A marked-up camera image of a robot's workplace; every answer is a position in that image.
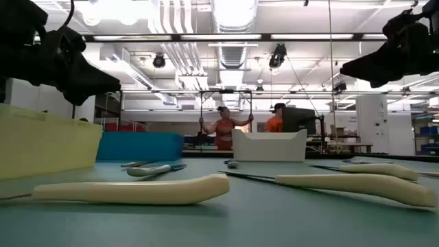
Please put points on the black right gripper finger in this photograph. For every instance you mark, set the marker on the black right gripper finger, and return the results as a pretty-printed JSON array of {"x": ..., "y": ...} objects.
[
  {"x": 380, "y": 77},
  {"x": 377, "y": 59}
]

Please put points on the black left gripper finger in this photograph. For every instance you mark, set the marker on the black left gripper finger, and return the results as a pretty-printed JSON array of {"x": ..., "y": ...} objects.
[
  {"x": 85, "y": 93},
  {"x": 92, "y": 76}
]

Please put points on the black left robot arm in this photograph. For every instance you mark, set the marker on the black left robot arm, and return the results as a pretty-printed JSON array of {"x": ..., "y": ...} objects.
[{"x": 20, "y": 41}]

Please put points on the red background bins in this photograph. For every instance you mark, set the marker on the red background bins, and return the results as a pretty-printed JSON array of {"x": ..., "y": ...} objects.
[{"x": 123, "y": 127}]

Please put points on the white room pillar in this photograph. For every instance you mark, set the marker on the white room pillar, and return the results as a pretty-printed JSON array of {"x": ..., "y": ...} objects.
[{"x": 372, "y": 137}]

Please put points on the cardboard box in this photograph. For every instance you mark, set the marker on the cardboard box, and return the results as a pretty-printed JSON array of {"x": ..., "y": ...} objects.
[{"x": 337, "y": 131}]

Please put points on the yellow plastic bin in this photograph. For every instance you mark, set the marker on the yellow plastic bin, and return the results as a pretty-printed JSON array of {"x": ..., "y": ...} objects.
[{"x": 41, "y": 147}]

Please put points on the blue plastic bin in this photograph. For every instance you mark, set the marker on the blue plastic bin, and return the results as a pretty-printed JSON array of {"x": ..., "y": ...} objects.
[{"x": 137, "y": 147}]

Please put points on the background wooden work table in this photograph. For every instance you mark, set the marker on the background wooden work table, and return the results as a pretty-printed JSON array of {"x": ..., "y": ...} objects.
[{"x": 346, "y": 145}]

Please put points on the shelf with blue bins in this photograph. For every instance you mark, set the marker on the shelf with blue bins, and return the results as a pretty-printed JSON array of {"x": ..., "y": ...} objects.
[{"x": 428, "y": 148}]

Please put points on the black computer monitor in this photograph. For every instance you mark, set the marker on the black computer monitor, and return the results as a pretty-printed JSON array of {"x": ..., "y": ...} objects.
[{"x": 298, "y": 120}]

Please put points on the person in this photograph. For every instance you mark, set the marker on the person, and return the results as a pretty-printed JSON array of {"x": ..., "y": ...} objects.
[
  {"x": 274, "y": 125},
  {"x": 224, "y": 133}
]

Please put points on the white plastic bin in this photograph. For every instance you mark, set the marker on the white plastic bin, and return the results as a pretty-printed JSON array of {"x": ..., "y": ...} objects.
[{"x": 267, "y": 151}]

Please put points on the overhead rig light bar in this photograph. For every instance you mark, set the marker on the overhead rig light bar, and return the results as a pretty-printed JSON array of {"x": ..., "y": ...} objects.
[{"x": 223, "y": 36}]

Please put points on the green table mat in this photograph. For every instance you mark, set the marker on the green table mat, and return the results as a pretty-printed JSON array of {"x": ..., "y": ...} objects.
[{"x": 240, "y": 223}]

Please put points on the black ceiling-hung camera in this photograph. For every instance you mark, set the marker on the black ceiling-hung camera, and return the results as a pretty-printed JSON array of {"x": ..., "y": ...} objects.
[
  {"x": 158, "y": 61},
  {"x": 339, "y": 86},
  {"x": 278, "y": 55}
]

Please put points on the background black metal frame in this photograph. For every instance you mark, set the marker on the background black metal frame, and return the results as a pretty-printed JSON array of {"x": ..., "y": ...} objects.
[{"x": 226, "y": 91}]

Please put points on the silver ventilation duct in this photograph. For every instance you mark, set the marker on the silver ventilation duct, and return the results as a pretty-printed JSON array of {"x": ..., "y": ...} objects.
[{"x": 233, "y": 55}]

